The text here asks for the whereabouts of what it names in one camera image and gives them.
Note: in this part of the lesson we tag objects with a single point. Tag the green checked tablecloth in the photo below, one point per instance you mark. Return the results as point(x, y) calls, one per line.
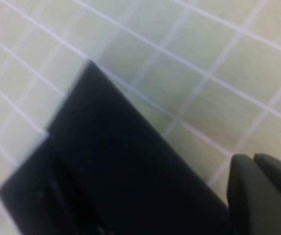
point(204, 61)

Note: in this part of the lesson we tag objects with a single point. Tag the black printed glasses case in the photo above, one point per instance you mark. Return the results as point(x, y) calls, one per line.
point(106, 159)

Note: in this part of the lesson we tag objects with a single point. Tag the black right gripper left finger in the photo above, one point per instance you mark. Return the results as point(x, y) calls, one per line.
point(245, 195)

